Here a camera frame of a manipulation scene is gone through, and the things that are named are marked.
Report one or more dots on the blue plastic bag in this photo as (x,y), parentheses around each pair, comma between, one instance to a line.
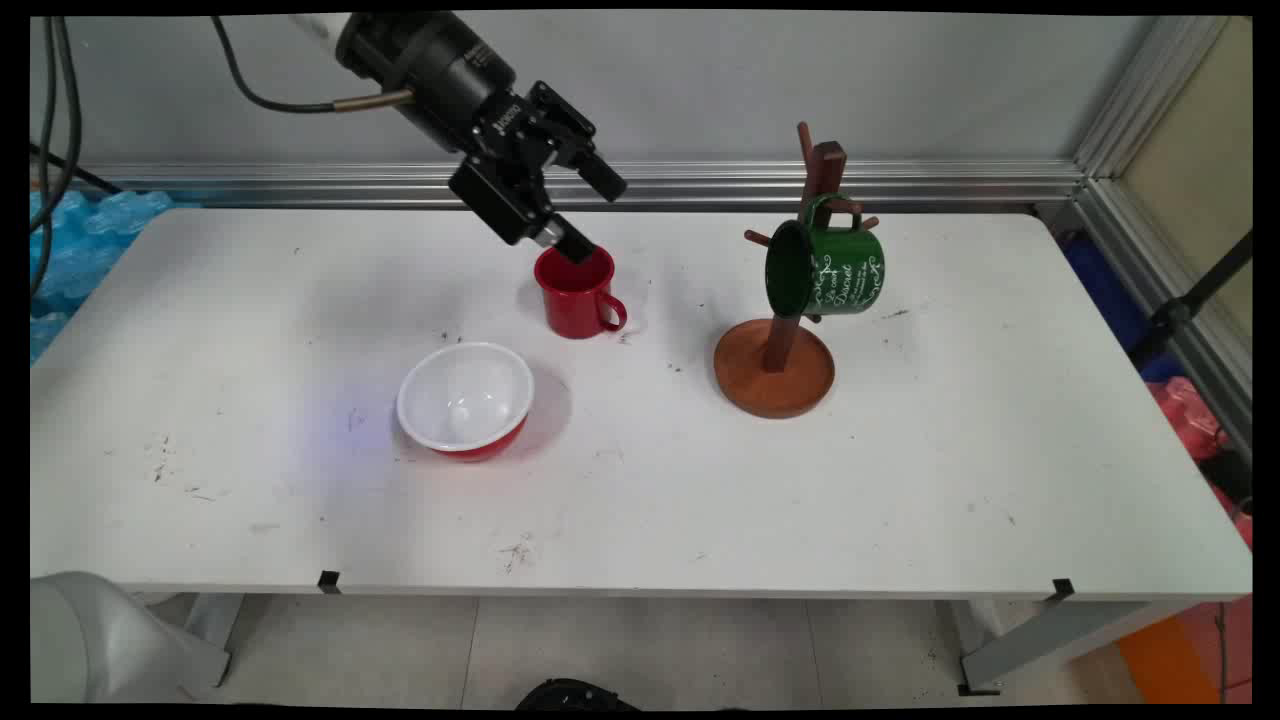
(80,250)

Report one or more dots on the grey table leg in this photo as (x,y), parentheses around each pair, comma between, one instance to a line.
(1050,640)
(215,630)

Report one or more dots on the blue foam block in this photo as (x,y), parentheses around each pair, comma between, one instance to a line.
(1105,290)

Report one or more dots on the aluminium frame post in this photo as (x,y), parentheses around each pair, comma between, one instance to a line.
(1150,90)

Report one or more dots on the aluminium frame rail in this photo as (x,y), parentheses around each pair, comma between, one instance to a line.
(1170,310)
(300,182)

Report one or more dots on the brown wooden mug tree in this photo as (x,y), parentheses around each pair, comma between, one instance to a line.
(775,385)

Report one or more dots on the black round object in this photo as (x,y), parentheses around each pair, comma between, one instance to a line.
(575,695)

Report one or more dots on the orange box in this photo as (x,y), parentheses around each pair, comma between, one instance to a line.
(1165,660)

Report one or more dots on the red enamel mug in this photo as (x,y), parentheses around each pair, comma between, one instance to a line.
(572,310)

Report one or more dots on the green enamel mug white print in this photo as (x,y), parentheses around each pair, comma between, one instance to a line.
(845,275)

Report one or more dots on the red bowl white inside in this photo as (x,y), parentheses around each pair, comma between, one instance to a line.
(465,395)

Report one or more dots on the black tape piece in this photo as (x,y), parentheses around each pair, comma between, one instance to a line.
(1062,589)
(328,580)

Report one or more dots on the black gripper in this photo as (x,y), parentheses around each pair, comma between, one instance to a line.
(430,70)

